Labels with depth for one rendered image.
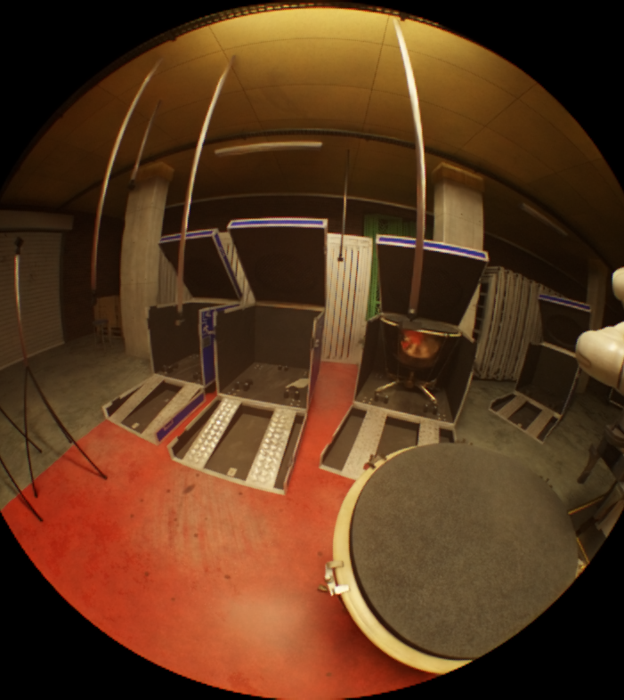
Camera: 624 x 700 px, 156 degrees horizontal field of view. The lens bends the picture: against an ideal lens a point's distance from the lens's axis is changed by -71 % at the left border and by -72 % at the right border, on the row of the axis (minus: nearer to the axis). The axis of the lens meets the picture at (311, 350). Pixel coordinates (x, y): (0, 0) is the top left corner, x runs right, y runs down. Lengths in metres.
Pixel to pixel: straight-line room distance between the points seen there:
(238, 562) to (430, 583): 1.00
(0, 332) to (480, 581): 6.36
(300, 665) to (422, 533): 0.89
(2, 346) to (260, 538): 5.78
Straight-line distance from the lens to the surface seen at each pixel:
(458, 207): 3.50
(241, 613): 1.25
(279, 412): 1.98
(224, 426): 1.93
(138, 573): 1.44
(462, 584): 0.53
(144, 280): 3.88
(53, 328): 6.49
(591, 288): 7.06
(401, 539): 0.52
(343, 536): 0.52
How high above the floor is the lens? 1.23
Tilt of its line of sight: 16 degrees down
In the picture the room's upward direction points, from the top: 5 degrees clockwise
